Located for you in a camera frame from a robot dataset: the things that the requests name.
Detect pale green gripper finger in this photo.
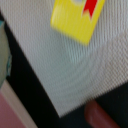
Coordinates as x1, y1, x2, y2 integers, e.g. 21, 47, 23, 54
0, 21, 12, 87

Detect yellow toy box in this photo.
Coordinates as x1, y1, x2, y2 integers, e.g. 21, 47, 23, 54
50, 0, 105, 45

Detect pink stove board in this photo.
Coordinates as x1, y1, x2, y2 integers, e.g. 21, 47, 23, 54
0, 81, 38, 128

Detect woven beige placemat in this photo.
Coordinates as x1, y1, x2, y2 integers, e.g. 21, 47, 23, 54
0, 0, 128, 116

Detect brown sausage toy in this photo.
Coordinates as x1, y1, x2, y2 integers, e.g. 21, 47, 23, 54
84, 100, 121, 128

